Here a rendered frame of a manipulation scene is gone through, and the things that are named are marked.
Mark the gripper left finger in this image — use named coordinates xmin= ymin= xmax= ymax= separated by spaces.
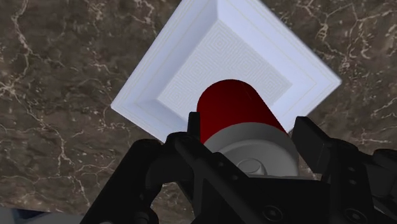
xmin=80 ymin=111 xmax=258 ymax=224

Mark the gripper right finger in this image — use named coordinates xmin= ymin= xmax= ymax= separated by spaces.
xmin=291 ymin=116 xmax=397 ymax=224

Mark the red cup with grey lid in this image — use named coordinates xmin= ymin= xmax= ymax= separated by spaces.
xmin=196 ymin=79 xmax=300 ymax=178

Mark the white square plate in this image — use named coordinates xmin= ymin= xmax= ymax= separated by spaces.
xmin=110 ymin=0 xmax=342 ymax=143

